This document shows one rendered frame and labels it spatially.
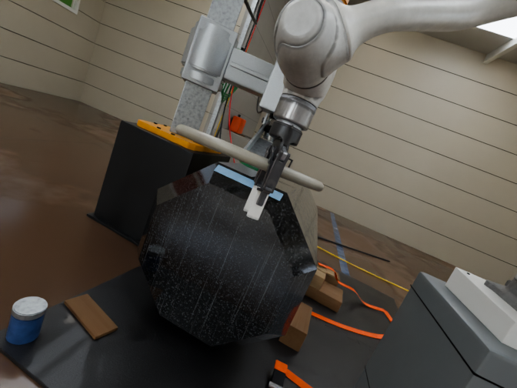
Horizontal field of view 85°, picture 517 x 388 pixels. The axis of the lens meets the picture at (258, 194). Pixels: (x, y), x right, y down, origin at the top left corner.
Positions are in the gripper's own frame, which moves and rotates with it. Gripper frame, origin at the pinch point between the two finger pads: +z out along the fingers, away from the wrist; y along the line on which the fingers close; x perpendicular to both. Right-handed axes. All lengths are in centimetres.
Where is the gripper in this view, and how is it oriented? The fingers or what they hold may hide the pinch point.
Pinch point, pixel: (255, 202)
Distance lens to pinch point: 70.0
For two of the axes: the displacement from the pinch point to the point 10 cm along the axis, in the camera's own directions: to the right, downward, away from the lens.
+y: -1.9, -2.1, 9.6
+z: -3.9, 9.1, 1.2
